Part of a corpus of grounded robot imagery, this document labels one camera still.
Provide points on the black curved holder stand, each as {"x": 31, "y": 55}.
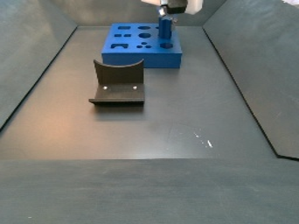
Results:
{"x": 121, "y": 83}

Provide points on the blue shape sorter block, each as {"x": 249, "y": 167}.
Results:
{"x": 134, "y": 41}

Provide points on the blue star peg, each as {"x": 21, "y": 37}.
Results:
{"x": 166, "y": 27}

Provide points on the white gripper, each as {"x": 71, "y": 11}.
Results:
{"x": 177, "y": 6}

